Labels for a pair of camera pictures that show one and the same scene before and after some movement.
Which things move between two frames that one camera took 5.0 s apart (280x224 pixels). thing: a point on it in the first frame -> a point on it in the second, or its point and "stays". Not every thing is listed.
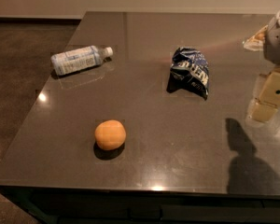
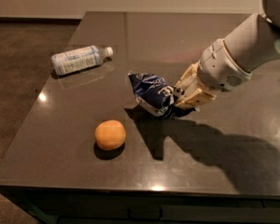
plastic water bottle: [79, 59] stays
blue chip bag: [189, 70] -> [154, 96]
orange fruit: [110, 134] stays
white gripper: [278, 41] -> [218, 66]
